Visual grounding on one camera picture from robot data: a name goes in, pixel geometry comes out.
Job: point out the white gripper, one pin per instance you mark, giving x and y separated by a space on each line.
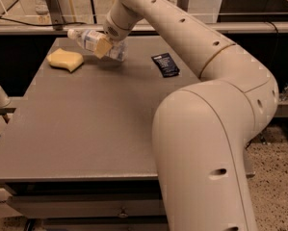
112 31

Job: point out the blue label plastic bottle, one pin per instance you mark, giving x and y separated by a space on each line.
88 39

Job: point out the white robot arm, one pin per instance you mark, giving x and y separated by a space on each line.
199 132

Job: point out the yellow sponge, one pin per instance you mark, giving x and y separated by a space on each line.
65 59

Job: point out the grey drawer cabinet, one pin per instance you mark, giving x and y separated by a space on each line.
78 150

